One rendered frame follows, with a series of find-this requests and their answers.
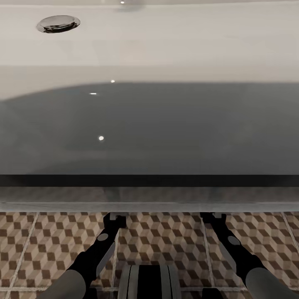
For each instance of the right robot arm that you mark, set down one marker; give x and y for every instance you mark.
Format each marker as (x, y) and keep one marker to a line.
(259, 281)

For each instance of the furniture sink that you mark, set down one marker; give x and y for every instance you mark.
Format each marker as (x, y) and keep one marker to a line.
(149, 105)

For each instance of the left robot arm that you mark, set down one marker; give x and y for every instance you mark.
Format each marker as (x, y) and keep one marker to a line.
(75, 282)

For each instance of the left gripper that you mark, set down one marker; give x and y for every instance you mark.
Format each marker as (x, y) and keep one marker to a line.
(120, 222)

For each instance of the robot trunk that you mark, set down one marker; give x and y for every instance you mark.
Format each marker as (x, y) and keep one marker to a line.
(149, 282)

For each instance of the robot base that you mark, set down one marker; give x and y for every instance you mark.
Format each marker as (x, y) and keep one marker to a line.
(207, 293)

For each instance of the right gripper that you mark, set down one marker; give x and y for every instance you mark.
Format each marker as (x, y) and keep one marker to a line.
(208, 217)

